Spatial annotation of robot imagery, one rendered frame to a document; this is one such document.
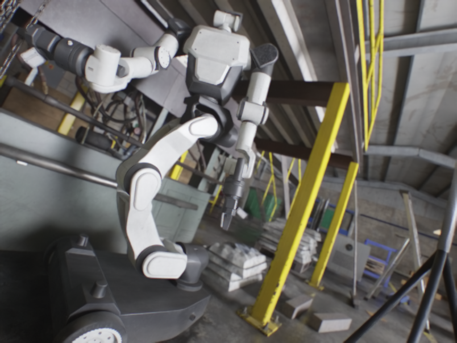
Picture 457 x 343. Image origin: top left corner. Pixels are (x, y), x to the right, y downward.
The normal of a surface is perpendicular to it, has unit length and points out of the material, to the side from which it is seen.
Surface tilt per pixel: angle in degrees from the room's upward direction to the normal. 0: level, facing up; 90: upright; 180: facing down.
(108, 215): 90
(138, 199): 90
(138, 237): 90
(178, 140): 114
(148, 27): 78
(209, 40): 97
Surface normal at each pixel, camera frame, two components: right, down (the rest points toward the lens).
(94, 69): -0.04, 0.51
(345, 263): -0.44, -0.32
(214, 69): 0.05, 0.00
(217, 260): -0.20, -0.66
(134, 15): 0.83, 0.04
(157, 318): 0.67, 0.17
